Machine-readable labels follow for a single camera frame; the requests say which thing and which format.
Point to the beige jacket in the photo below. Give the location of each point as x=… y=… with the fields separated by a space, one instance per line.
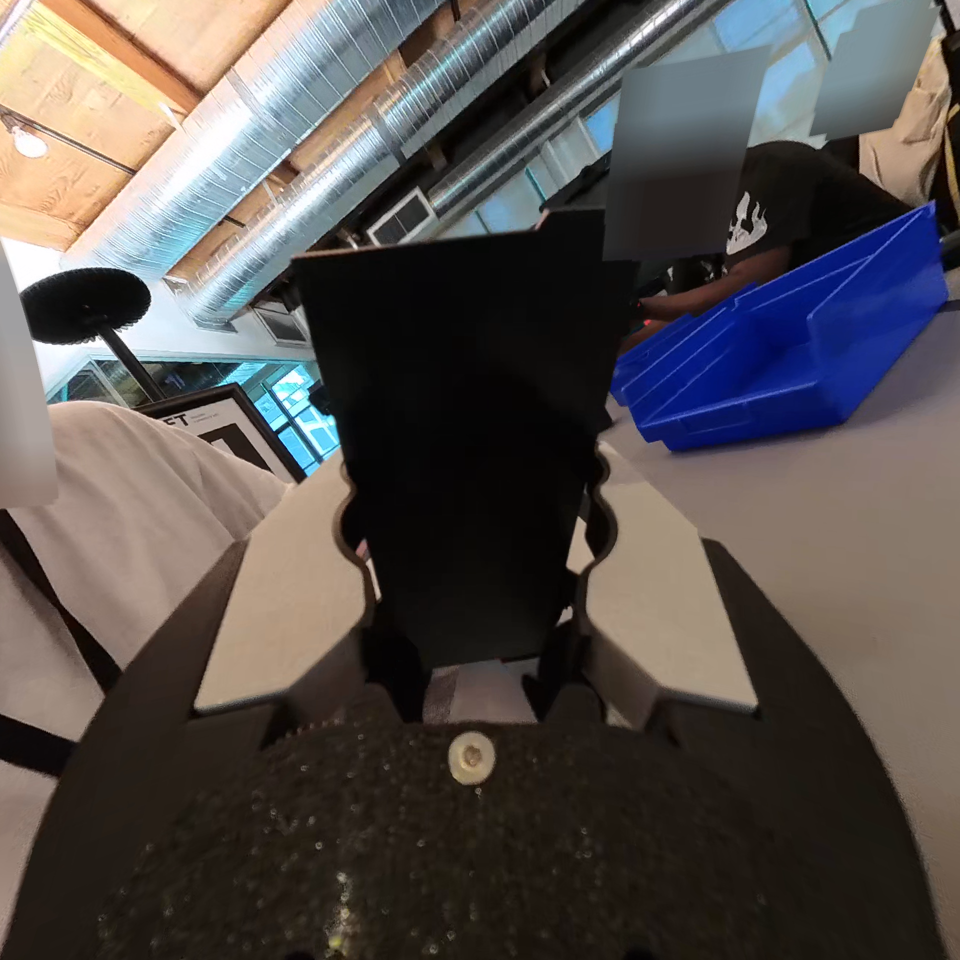
x=915 y=120

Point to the silver ventilation duct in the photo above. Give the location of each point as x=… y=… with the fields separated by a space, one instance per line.
x=262 y=127
x=480 y=150

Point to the person's white shirt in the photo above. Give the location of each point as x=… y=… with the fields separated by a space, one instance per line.
x=135 y=510

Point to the black floor lamp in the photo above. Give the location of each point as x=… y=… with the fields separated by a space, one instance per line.
x=86 y=304

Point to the white wall vent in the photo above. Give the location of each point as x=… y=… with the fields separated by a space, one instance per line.
x=401 y=217

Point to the bare ceiling bulb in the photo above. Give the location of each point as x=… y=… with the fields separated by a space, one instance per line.
x=28 y=140

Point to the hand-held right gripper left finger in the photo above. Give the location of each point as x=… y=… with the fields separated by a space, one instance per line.
x=285 y=600

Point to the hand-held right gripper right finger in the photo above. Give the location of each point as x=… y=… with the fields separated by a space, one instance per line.
x=660 y=600

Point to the black bar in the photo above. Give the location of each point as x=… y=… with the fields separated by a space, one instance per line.
x=465 y=412

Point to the blue storage bin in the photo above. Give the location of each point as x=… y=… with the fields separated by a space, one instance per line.
x=787 y=375

